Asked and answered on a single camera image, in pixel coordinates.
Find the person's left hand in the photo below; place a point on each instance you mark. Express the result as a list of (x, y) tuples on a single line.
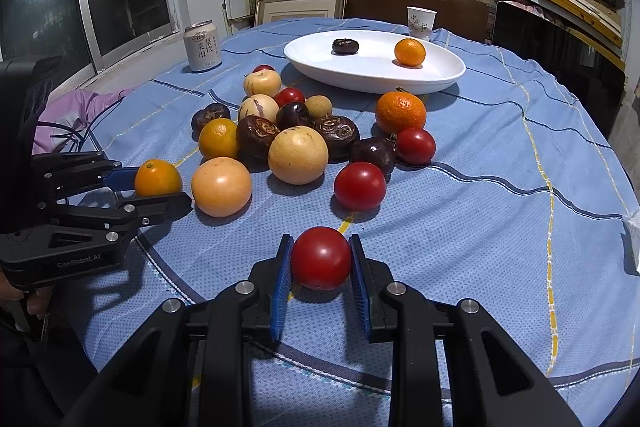
[(39, 304)]

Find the brown water chestnut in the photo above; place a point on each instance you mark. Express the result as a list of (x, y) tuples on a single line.
[(210, 114), (345, 46), (256, 136), (337, 133)]

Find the stack of yellow flat boxes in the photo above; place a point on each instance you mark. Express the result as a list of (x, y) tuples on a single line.
[(575, 2)]

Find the small red cherry tomato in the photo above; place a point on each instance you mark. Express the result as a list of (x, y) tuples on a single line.
[(263, 68), (289, 96)]

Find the black monitor screen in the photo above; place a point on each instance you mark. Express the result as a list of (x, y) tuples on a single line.
[(550, 52)]

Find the tan longan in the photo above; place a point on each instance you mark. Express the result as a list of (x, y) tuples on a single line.
[(318, 106)]

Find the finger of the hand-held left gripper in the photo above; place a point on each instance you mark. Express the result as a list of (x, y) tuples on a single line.
[(122, 178), (160, 207)]

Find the framed picture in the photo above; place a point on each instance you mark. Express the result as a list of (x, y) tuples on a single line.
[(300, 9)]

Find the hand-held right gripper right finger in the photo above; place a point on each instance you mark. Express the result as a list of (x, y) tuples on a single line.
[(361, 292)]

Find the dark purple plum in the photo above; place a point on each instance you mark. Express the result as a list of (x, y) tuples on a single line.
[(292, 114), (372, 155)]

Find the white paper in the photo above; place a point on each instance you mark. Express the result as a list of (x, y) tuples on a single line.
[(634, 237)]

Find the blue checked tablecloth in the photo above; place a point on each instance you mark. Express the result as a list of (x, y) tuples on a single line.
[(475, 217)]

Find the pink cloth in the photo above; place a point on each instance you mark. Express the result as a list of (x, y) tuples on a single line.
[(87, 109)]

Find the large pale orange grapefruit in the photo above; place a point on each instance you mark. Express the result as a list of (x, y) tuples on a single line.
[(221, 187)]

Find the white paper cup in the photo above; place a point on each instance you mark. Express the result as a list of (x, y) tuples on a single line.
[(421, 23)]

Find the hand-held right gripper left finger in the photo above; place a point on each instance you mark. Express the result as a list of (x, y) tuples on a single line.
[(280, 292)]

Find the small orange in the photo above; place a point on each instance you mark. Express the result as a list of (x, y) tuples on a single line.
[(157, 178), (218, 139)]

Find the pale striped pepino melon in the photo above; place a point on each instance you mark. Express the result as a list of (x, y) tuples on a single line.
[(262, 83), (258, 108)]

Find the large orange mandarin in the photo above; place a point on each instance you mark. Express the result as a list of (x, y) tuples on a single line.
[(400, 112)]

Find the white oval plate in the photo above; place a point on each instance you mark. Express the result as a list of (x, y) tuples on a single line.
[(370, 69)]

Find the beige drink can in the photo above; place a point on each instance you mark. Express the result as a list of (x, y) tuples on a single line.
[(202, 48)]

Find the brown board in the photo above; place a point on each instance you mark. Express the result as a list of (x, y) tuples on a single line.
[(380, 4)]

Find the large pale yellow grapefruit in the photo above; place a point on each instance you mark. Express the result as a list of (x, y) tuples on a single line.
[(298, 154)]

